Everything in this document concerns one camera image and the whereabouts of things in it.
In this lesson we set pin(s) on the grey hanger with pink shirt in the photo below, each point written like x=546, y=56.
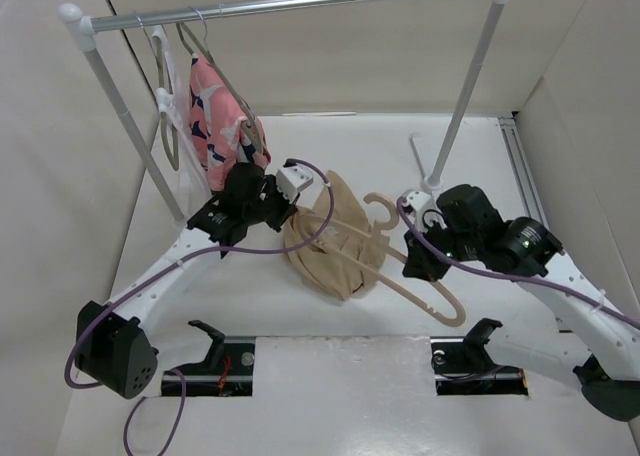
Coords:
x=249, y=127

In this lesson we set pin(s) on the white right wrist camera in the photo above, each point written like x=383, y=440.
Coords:
x=419, y=207

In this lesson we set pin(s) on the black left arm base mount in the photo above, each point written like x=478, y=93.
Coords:
x=220, y=361

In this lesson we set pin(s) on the white clothes rack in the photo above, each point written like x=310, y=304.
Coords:
x=83, y=29

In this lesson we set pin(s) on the pink patterned shirt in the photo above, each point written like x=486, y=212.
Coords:
x=215, y=122

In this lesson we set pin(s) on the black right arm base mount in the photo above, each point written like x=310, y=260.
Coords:
x=462, y=366

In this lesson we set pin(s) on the white garment on hanger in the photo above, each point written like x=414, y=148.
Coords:
x=192, y=184

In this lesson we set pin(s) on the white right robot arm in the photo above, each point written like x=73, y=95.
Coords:
x=602, y=360

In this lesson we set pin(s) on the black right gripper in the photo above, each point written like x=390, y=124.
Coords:
x=420, y=264

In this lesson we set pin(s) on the aluminium rail right side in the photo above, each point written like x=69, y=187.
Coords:
x=522, y=172

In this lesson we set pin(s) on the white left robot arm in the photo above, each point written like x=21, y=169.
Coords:
x=117, y=343

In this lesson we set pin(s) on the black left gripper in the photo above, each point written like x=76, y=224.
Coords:
x=287, y=208

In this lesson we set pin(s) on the beige t shirt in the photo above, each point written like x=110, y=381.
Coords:
x=324, y=263

